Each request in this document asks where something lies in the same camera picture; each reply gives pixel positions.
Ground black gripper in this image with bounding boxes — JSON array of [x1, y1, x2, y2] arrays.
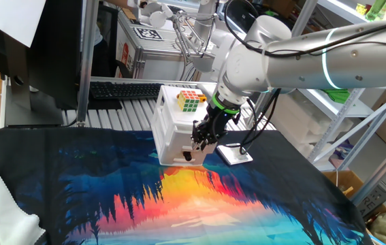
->
[[191, 108, 234, 152]]

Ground white drawer with white handle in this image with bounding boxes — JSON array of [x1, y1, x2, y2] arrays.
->
[[171, 128, 216, 156]]

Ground white plastic drawer cabinet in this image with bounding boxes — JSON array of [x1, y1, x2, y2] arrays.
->
[[150, 84, 218, 167]]

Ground white drawer with black knob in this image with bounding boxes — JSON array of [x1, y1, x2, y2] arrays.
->
[[160, 148, 209, 167]]

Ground open cardboard box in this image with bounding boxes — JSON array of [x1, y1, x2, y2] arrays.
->
[[321, 169, 366, 200]]

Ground white digital scale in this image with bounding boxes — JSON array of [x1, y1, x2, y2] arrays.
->
[[215, 142, 254, 166]]

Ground Rubik's cube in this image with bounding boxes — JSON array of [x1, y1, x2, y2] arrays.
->
[[177, 89, 202, 113]]

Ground aluminium flight case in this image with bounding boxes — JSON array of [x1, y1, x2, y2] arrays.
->
[[116, 10, 214, 81]]

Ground black keyboard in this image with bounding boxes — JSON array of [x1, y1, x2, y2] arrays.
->
[[89, 80, 165, 101]]

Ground sunset forest print tablecloth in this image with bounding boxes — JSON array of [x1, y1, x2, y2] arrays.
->
[[0, 126, 374, 245]]

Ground white foam blocks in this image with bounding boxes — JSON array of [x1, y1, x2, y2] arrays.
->
[[269, 94, 354, 158]]

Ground black white fiducial marker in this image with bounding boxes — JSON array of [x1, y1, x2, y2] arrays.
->
[[133, 27, 164, 42]]

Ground white teleoperation device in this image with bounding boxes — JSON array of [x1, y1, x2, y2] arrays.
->
[[127, 0, 221, 65]]

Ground green folded cloth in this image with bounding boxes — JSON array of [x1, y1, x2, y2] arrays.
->
[[321, 88, 350, 105]]

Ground person in light blue shirt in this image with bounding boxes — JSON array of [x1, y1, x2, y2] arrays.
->
[[92, 23, 104, 78]]

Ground white metal shelf rack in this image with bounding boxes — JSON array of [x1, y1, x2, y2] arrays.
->
[[289, 0, 386, 205]]

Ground black monitor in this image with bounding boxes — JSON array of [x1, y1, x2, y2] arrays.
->
[[0, 0, 84, 129]]

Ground grey lettered sign plate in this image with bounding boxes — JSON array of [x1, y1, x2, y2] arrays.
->
[[355, 182, 386, 218]]

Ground white cloth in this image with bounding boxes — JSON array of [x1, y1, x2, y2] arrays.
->
[[0, 165, 46, 245]]

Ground green plastic bottle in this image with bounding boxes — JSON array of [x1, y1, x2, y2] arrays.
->
[[366, 0, 386, 21]]

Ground white paper sheet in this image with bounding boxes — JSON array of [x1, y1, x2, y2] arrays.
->
[[0, 0, 47, 48]]

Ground green wrist flange ring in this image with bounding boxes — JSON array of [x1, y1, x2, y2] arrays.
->
[[212, 93, 240, 115]]

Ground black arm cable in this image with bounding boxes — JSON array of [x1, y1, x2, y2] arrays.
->
[[223, 0, 386, 156]]

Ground aluminium frame post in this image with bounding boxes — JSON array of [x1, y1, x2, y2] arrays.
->
[[76, 0, 100, 127]]

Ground slanted aluminium frame strut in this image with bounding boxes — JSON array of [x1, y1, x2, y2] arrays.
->
[[349, 135, 386, 205]]

